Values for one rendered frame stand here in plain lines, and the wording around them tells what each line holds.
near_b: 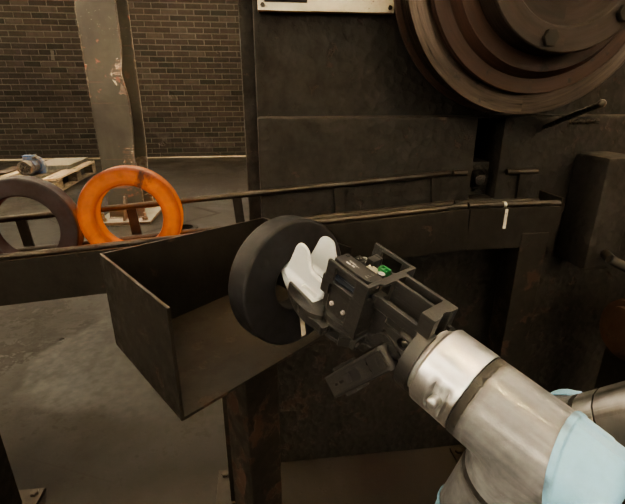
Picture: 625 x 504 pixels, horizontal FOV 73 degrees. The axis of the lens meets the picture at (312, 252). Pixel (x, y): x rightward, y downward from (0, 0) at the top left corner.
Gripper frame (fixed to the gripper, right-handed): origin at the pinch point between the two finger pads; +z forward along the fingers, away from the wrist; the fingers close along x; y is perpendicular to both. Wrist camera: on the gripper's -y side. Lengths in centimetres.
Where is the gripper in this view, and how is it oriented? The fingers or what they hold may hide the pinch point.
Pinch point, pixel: (289, 265)
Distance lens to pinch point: 50.8
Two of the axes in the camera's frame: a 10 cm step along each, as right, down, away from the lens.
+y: 1.8, -8.4, -5.1
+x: -7.4, 2.3, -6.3
